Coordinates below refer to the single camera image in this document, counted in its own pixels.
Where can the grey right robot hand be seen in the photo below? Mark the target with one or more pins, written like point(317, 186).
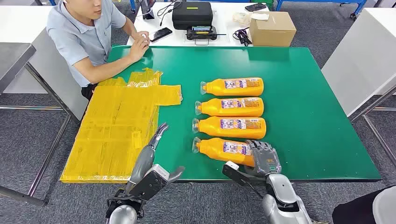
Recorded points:
point(266, 157)

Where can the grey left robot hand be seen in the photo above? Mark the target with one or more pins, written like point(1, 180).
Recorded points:
point(144, 162)

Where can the orange detergent bottle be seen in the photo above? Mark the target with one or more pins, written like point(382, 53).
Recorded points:
point(235, 88)
point(232, 108)
point(216, 151)
point(232, 130)

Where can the yellow taped cardboard sheet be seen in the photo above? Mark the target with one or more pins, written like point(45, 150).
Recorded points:
point(111, 133)

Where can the green topped table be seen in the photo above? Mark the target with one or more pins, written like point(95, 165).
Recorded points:
point(309, 123)

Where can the person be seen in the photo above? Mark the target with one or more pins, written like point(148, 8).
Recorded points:
point(355, 210)
point(77, 40)

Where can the brown cardboard box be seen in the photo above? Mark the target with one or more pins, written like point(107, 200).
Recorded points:
point(272, 31)

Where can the black smartphone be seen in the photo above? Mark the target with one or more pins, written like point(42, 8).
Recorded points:
point(255, 7)
point(161, 34)

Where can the white table with metal legs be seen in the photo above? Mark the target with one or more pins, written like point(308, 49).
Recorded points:
point(362, 61)

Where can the black remote controller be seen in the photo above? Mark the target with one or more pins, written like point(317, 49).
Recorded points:
point(201, 33)

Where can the white paper sheet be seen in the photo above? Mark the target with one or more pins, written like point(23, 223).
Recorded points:
point(260, 16)

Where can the clear plastic bag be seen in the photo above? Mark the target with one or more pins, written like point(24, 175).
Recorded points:
point(241, 18)

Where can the black tablet on stand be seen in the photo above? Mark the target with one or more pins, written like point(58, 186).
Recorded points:
point(148, 10)

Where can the black carrying case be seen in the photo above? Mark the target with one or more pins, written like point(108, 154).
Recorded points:
point(191, 15)

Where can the green bin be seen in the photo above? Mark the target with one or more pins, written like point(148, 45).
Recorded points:
point(263, 3)

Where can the grey table with metal legs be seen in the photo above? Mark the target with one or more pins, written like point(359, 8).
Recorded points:
point(14, 58)

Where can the white panel table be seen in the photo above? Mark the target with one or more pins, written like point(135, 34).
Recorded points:
point(18, 24)

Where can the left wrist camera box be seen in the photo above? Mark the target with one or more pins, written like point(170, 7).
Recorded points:
point(151, 184)

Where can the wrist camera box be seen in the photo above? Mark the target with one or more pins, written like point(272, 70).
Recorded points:
point(151, 184)
point(238, 174)

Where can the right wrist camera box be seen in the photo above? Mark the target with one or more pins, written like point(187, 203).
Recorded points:
point(238, 174)

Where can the blue metal cart frame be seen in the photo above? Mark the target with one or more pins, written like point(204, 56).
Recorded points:
point(321, 1)

